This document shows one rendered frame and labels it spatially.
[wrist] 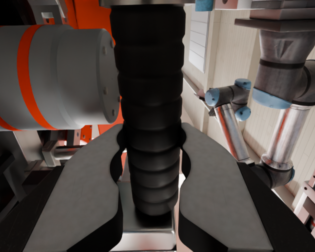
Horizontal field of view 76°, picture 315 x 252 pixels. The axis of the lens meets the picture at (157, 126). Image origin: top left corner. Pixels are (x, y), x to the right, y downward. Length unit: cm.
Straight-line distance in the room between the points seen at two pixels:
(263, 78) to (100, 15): 51
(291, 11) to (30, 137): 61
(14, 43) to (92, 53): 8
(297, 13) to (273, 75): 16
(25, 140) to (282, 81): 63
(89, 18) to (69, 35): 42
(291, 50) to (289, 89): 11
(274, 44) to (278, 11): 9
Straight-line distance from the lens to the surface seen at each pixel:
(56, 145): 43
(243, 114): 103
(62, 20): 55
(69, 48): 26
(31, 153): 40
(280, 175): 98
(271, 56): 67
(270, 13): 63
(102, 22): 69
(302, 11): 63
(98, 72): 24
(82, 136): 59
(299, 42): 65
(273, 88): 68
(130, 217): 17
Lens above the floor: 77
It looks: 30 degrees up
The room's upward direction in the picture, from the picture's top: 178 degrees clockwise
